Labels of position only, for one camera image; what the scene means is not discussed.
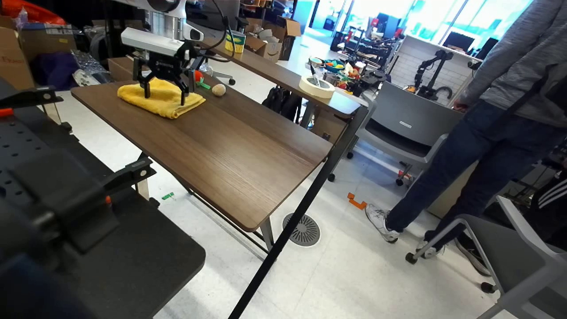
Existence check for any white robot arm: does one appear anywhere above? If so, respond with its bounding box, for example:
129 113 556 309
116 0 203 100

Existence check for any red tomato toy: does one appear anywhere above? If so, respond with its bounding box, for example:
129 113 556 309
193 70 210 90

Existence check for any white tape roll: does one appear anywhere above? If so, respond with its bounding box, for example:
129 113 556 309
299 75 334 98

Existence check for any yellow terry towel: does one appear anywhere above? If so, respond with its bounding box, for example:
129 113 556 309
116 77 205 118

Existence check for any beige potato toy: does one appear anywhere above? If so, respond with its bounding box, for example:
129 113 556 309
210 82 226 97

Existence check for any person in grey hoodie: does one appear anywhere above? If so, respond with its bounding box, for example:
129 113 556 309
366 0 567 242

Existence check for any yellow green jar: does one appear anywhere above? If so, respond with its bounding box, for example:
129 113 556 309
224 31 246 54

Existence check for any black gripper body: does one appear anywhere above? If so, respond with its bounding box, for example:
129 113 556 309
138 49 191 79

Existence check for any orange floor marker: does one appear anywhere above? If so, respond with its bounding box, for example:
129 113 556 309
347 192 366 210

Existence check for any black perforated camera mount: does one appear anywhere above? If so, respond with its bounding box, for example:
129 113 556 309
0 82 205 319

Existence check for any cardboard box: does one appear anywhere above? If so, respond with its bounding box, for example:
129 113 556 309
244 17 301 59

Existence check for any black camera tripod leg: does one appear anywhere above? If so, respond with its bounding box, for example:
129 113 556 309
228 106 368 319

